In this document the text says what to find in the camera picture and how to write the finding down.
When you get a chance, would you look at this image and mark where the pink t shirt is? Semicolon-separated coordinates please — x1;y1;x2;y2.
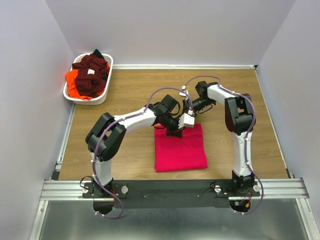
154;123;208;173

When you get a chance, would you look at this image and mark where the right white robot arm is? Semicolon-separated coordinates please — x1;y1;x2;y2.
192;81;256;196

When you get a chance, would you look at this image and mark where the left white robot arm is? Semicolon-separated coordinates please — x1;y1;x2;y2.
83;94;183;198

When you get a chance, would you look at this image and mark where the maroon t shirt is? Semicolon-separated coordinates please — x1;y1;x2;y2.
72;52;110;98

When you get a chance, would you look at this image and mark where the white laundry basket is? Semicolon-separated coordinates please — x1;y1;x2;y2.
63;49;114;105

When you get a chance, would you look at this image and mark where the black t shirt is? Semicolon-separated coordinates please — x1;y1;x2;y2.
91;49;105;60

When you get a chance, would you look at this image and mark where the orange t shirt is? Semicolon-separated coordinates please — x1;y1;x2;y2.
65;64;110;100

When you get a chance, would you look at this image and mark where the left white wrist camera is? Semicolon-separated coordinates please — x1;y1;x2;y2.
178;113;195;129

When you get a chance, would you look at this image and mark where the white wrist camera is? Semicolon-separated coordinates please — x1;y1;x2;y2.
178;113;195;129
179;85;191;101

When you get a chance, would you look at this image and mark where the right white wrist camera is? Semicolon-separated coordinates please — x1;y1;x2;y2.
179;85;191;101

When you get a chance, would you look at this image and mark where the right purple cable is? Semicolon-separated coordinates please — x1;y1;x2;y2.
182;75;265;216

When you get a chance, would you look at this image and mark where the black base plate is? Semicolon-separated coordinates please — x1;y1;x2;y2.
80;179;260;215

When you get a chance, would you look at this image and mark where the back aluminium rail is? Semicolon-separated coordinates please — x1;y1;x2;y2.
113;64;256;70

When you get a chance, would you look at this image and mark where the left aluminium rail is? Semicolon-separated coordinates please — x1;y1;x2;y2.
50;103;76;181

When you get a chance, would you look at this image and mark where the front aluminium rail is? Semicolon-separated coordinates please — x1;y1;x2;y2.
40;178;309;201

